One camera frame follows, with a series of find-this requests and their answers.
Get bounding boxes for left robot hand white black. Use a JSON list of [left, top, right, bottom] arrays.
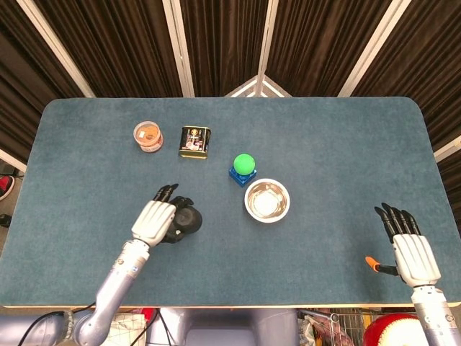
[[130, 182, 195, 249]]

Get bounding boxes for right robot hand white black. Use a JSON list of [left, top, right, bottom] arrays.
[[364, 202, 442, 289]]

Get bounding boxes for black round cap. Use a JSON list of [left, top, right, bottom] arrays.
[[169, 201, 203, 243]]

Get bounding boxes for round can orange lid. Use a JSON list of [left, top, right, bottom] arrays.
[[133, 121, 164, 154]]

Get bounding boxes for red white round helmet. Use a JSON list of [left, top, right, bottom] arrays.
[[362, 312, 431, 346]]

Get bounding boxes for black gold rectangular tin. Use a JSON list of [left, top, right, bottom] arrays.
[[178, 125, 212, 160]]

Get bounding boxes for blue building block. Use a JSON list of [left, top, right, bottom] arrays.
[[228, 166, 259, 188]]

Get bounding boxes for green ball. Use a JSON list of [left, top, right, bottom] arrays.
[[233, 154, 257, 177]]

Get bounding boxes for white checked cloth bag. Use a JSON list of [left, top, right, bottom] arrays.
[[106, 312, 147, 346]]

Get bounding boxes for stainless steel bowl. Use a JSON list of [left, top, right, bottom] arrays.
[[244, 177, 291, 224]]

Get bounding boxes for crumpled clear plastic bag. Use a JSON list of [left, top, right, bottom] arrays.
[[298, 315, 338, 346]]

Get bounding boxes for lavender robot torso base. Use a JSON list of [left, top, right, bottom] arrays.
[[149, 307, 300, 346]]

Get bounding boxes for blue felt table mat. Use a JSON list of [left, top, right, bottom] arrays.
[[0, 96, 461, 308]]

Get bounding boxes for red black shoe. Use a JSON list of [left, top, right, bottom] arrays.
[[0, 175, 16, 202]]

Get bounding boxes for metal wire basket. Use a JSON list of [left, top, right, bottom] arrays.
[[297, 308, 421, 346]]

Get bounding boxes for black cable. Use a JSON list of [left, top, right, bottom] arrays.
[[135, 308, 162, 346]]

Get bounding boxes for white triangular frame base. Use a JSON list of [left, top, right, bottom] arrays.
[[225, 74, 291, 98]]

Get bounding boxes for white frame post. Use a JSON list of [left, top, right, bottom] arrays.
[[337, 0, 407, 97], [161, 0, 196, 98], [17, 0, 96, 98], [256, 0, 279, 97]]

